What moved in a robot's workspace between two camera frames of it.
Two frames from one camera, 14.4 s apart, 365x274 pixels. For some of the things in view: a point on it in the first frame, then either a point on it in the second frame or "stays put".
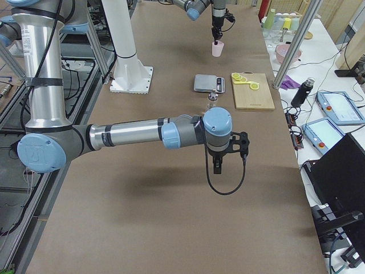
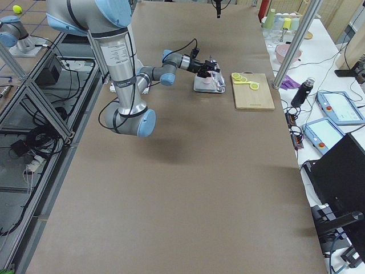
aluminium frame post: x=297 y=45 stays put
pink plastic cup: x=217 y=49 → x=207 y=80
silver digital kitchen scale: x=209 y=83 stays put
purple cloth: x=288 y=83 stays put
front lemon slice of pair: x=254 y=86 stays put
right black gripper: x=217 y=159 → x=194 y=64
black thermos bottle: x=303 y=92 stays put
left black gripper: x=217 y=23 → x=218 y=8
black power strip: x=295 y=133 stays put
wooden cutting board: x=246 y=98 stays put
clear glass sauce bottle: x=213 y=101 → x=217 y=75
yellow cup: x=287 y=23 stays put
